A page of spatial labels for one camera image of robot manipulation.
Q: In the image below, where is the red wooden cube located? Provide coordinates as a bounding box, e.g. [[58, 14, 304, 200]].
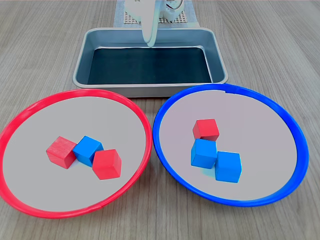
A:
[[45, 136, 78, 170], [91, 148, 123, 181], [192, 118, 220, 142]]

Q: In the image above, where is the blue wooden cube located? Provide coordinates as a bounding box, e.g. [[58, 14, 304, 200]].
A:
[[190, 138, 218, 170], [72, 135, 105, 168], [214, 151, 243, 184]]

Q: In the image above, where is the black tray mat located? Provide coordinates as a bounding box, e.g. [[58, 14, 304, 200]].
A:
[[87, 46, 213, 85]]

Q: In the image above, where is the steel tray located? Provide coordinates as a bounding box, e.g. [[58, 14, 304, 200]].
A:
[[72, 27, 230, 98]]

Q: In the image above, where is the blue-rimmed white plate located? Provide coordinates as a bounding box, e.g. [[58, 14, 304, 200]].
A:
[[152, 83, 310, 208]]

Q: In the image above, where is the red-rimmed white plate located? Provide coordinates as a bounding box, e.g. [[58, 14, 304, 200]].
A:
[[0, 88, 153, 220]]

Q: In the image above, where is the pale perforated base plate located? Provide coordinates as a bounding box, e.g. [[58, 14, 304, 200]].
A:
[[123, 9, 188, 25]]

